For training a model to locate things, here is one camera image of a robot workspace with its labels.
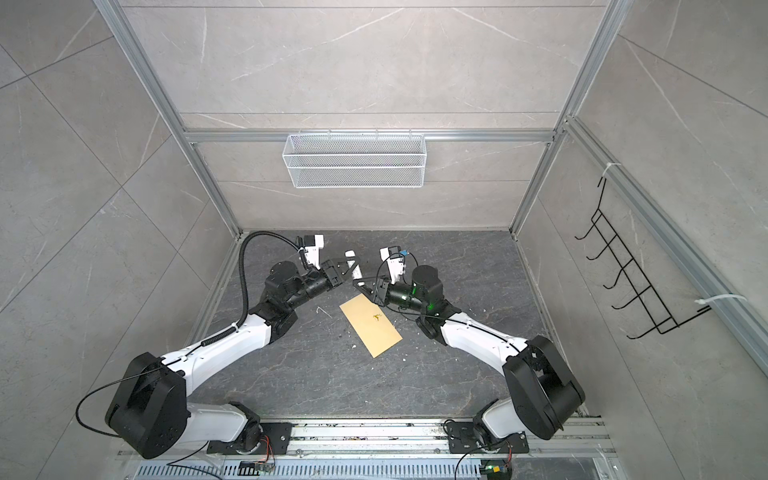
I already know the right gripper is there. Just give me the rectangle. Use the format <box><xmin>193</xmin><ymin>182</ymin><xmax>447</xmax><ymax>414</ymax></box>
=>
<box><xmin>355</xmin><ymin>275</ymin><xmax>430</xmax><ymax>316</ymax></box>

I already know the white glue stick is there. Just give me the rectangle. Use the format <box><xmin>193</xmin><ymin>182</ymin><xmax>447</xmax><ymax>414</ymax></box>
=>
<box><xmin>345</xmin><ymin>250</ymin><xmax>362</xmax><ymax>281</ymax></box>

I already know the yellow kraft envelope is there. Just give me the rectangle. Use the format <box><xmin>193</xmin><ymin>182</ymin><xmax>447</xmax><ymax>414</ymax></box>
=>
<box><xmin>340</xmin><ymin>294</ymin><xmax>402</xmax><ymax>358</ymax></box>

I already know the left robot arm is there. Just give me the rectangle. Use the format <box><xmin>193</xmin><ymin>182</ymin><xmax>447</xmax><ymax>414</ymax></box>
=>
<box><xmin>105</xmin><ymin>254</ymin><xmax>357</xmax><ymax>459</ymax></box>

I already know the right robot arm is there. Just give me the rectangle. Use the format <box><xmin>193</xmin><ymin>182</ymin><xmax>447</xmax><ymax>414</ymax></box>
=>
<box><xmin>355</xmin><ymin>265</ymin><xmax>586</xmax><ymax>448</ymax></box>

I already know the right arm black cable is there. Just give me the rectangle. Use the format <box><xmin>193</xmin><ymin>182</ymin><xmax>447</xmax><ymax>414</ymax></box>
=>
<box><xmin>374</xmin><ymin>250</ymin><xmax>541</xmax><ymax>373</ymax></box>

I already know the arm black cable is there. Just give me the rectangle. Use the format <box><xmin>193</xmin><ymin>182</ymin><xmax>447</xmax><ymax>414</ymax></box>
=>
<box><xmin>374</xmin><ymin>250</ymin><xmax>541</xmax><ymax>373</ymax></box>
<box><xmin>74</xmin><ymin>230</ymin><xmax>301</xmax><ymax>439</ymax></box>

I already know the white wire mesh basket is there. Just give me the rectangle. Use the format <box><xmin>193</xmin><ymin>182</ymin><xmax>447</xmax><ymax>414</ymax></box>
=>
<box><xmin>282</xmin><ymin>133</ymin><xmax>428</xmax><ymax>189</ymax></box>

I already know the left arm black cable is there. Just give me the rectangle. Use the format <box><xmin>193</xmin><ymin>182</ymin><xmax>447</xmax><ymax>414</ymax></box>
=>
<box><xmin>74</xmin><ymin>230</ymin><xmax>301</xmax><ymax>439</ymax></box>

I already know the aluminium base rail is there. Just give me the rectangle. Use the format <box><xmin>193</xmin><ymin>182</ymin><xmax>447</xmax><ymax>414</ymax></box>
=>
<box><xmin>113</xmin><ymin>417</ymin><xmax>626</xmax><ymax>479</ymax></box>

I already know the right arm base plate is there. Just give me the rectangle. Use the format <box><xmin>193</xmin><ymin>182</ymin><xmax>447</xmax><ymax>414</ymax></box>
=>
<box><xmin>441</xmin><ymin>419</ymin><xmax>530</xmax><ymax>455</ymax></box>

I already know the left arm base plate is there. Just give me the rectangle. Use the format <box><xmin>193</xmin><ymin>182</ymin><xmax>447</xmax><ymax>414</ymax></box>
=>
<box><xmin>206</xmin><ymin>422</ymin><xmax>293</xmax><ymax>456</ymax></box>

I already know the black wire hook rack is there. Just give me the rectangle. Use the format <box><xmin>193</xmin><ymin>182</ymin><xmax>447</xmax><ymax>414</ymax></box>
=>
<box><xmin>574</xmin><ymin>178</ymin><xmax>713</xmax><ymax>340</ymax></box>

